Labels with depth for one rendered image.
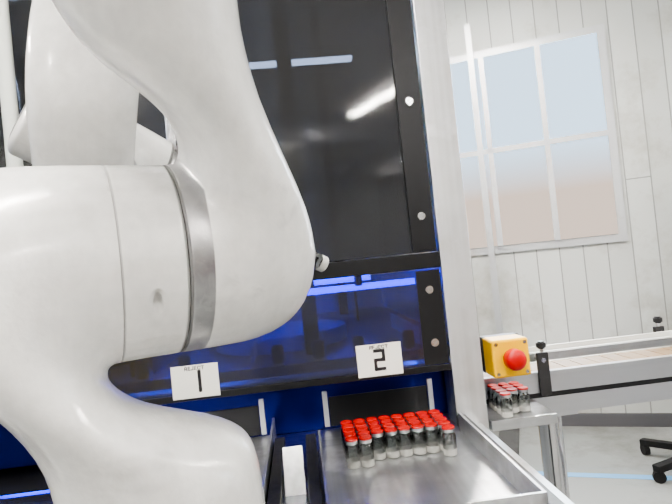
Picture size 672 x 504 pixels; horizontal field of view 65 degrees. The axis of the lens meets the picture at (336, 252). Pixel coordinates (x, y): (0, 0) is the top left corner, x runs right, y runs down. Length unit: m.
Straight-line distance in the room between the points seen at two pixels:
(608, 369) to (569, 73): 2.78
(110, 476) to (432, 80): 0.91
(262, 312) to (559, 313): 3.47
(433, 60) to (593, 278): 2.82
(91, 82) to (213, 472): 0.30
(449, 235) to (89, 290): 0.82
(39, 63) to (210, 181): 0.21
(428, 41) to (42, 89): 0.78
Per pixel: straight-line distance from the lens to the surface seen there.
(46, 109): 0.47
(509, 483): 0.83
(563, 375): 1.25
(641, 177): 3.80
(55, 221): 0.30
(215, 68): 0.29
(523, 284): 3.73
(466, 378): 1.06
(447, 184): 1.04
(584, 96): 3.83
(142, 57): 0.29
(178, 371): 1.03
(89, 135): 0.47
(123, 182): 0.32
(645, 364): 1.34
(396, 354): 1.02
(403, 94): 1.06
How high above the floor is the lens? 1.21
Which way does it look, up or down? 1 degrees up
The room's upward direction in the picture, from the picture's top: 6 degrees counter-clockwise
